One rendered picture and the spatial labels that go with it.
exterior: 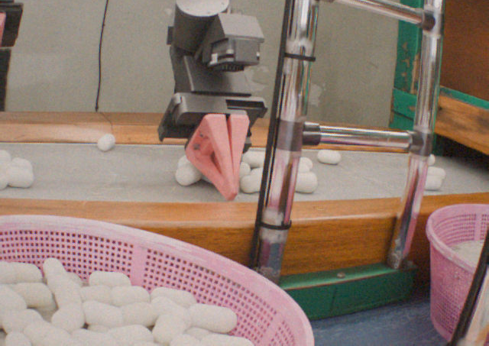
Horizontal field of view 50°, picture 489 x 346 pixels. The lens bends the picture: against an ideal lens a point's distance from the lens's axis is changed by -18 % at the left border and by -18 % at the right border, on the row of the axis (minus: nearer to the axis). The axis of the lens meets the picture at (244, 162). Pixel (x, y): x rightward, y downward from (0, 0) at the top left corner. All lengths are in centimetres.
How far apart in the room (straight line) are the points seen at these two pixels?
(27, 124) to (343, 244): 46
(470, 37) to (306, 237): 65
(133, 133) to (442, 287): 50
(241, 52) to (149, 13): 217
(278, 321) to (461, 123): 69
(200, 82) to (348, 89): 233
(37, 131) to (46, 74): 189
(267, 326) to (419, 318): 25
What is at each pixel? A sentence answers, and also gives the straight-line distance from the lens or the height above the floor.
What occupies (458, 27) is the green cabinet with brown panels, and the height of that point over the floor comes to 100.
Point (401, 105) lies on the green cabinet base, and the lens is 120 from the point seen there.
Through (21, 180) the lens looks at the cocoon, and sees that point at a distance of 59.
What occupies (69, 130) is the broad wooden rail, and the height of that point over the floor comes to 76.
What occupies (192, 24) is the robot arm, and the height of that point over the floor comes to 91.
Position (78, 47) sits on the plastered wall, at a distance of 270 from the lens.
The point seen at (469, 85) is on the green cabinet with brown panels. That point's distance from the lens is 107.
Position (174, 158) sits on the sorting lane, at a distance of 78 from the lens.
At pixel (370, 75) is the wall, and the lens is 278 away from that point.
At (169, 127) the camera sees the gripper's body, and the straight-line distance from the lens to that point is 65.
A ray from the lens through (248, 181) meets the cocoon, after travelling 66.
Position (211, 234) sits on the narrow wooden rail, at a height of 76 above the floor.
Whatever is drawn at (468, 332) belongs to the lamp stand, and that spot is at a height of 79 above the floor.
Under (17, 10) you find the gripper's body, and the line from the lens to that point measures 79.
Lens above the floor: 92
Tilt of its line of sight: 13 degrees down
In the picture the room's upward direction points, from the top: 8 degrees clockwise
